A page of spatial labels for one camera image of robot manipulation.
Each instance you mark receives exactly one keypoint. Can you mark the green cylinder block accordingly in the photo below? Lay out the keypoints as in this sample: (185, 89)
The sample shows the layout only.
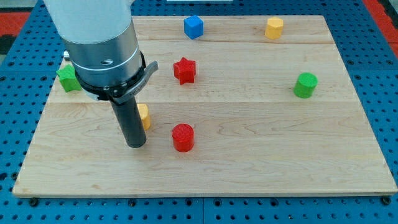
(305, 85)

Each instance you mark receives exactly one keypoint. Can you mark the yellow block behind pusher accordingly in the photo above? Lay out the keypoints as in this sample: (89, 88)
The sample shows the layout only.
(144, 115)

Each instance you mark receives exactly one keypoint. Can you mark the red cylinder block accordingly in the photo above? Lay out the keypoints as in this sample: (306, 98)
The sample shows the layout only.
(183, 137)

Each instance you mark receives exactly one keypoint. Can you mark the black clamp with grey lever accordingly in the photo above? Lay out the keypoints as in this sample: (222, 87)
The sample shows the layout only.
(133, 87)

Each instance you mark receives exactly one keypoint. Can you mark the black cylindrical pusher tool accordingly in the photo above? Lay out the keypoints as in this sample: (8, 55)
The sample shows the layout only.
(127, 114)

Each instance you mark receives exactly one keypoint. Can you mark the red star block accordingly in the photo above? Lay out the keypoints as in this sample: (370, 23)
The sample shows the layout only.
(185, 70)

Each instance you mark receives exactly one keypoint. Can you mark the light wooden board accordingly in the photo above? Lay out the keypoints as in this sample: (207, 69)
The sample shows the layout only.
(253, 136)

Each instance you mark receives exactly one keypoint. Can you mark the blue cube block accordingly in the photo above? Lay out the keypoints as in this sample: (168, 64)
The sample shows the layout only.
(193, 26)

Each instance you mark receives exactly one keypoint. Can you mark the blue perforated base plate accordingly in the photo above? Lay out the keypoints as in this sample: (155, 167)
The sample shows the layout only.
(28, 72)

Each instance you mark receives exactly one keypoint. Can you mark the yellow hexagon block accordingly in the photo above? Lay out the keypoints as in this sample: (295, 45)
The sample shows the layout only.
(274, 28)

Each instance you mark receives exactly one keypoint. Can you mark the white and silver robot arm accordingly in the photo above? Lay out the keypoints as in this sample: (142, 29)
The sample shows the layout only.
(100, 38)

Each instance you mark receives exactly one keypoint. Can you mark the green star block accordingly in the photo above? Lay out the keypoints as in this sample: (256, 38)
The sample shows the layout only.
(67, 78)

